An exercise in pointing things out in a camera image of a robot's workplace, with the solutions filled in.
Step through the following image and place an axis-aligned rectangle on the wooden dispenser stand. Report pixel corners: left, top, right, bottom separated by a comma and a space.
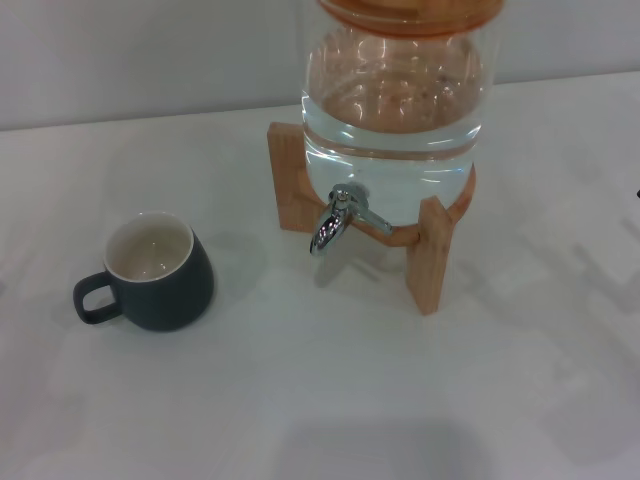
266, 121, 479, 317

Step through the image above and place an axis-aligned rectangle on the glass water dispenser jar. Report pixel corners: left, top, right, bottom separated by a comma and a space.
298, 0, 501, 229

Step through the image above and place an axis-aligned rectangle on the dark grey ceramic cup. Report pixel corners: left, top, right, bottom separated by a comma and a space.
72, 210, 216, 333

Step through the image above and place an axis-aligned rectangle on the wooden jar lid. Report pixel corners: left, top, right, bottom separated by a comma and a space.
317, 0, 494, 37

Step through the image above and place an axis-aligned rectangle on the chrome dispenser faucet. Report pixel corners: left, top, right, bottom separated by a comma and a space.
308, 182, 394, 258

